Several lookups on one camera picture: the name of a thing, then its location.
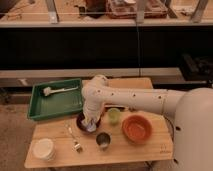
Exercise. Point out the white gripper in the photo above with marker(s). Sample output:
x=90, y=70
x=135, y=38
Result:
x=92, y=111

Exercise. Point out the purple bowl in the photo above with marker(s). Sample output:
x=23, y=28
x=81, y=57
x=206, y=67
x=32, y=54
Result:
x=80, y=125

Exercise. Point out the grey cloth towel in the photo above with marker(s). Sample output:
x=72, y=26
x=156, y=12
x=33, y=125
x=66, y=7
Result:
x=91, y=126

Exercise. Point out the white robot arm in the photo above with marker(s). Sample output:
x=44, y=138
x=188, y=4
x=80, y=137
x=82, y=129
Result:
x=193, y=112

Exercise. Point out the orange bowl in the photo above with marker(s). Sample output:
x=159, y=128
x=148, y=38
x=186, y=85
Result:
x=137, y=129

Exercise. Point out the light green cup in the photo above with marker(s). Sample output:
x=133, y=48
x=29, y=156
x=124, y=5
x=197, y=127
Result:
x=114, y=115

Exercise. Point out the green plastic tray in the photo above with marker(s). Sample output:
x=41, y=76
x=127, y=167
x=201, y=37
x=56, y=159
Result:
x=43, y=107

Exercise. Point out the striped dark block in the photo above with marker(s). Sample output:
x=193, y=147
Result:
x=121, y=108

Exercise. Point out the small metal cup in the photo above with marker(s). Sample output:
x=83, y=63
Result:
x=103, y=140

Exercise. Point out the wooden table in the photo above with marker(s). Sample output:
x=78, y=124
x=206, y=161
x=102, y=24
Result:
x=120, y=150

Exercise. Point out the white dish brush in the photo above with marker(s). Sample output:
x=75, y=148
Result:
x=48, y=90

